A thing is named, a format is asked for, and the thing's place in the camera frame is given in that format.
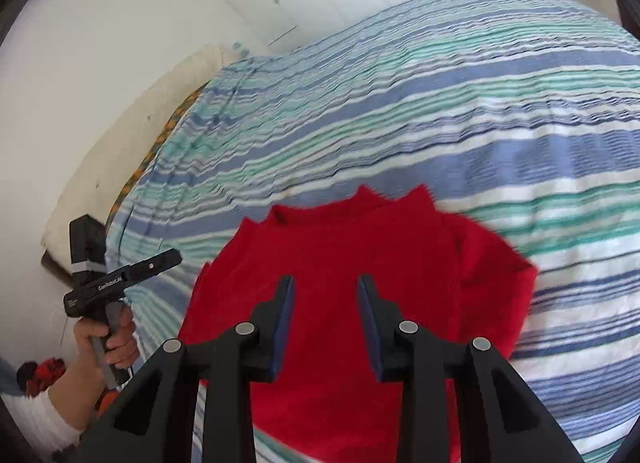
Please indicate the person's left hand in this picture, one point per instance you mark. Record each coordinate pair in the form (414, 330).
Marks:
(122, 348)

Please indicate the red and black object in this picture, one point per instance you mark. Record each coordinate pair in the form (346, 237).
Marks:
(42, 375)

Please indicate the person's left forearm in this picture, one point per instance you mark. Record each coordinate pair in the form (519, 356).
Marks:
(70, 388)

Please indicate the orange cloth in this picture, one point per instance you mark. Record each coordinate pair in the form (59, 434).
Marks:
(107, 402)

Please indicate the cream bed headboard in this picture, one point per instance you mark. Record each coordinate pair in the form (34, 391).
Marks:
(125, 143)

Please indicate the light patterned pillow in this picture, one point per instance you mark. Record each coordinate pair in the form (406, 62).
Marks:
(241, 49)

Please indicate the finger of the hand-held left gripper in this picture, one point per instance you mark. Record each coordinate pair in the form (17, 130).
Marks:
(155, 265)

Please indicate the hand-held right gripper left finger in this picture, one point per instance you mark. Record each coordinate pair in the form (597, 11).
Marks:
(282, 333)

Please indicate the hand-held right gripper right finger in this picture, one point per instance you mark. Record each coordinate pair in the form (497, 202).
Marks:
(370, 333)

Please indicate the red sweater with white rabbit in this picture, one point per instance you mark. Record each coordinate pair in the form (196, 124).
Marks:
(340, 253)

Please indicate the orange patterned bed sheet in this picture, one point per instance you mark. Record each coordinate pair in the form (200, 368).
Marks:
(167, 130)

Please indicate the blue green striped duvet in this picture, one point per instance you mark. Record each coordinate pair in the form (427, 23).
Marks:
(400, 93)

